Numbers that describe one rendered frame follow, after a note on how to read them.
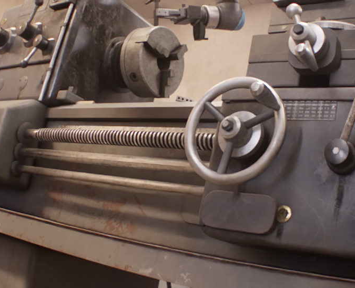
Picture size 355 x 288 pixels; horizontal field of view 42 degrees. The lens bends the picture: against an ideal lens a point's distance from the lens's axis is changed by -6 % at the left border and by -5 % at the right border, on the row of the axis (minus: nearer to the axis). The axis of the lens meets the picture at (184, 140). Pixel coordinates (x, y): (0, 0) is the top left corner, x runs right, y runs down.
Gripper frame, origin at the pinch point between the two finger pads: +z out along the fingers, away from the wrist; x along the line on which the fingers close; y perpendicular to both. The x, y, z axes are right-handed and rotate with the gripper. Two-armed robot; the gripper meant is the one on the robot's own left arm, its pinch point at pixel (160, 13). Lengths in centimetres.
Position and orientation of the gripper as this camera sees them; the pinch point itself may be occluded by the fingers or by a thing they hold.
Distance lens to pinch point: 176.7
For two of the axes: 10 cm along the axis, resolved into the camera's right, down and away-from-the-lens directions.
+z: -9.0, 0.4, -4.3
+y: -0.2, -10.0, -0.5
